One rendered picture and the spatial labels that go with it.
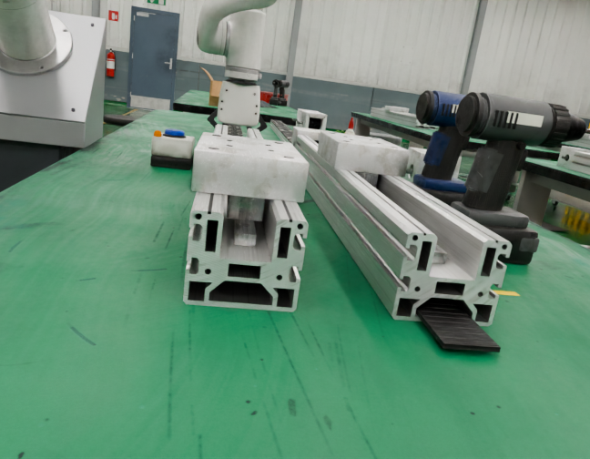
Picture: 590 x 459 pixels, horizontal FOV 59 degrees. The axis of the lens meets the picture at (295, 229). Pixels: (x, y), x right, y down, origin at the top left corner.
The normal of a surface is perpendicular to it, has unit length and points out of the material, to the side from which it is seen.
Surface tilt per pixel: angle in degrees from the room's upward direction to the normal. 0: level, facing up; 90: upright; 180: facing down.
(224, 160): 90
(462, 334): 0
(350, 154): 90
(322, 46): 90
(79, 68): 47
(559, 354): 0
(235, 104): 92
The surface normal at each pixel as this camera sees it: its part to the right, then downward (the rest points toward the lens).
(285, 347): 0.14, -0.95
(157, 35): 0.14, 0.29
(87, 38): 0.21, -0.44
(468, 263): -0.98, -0.10
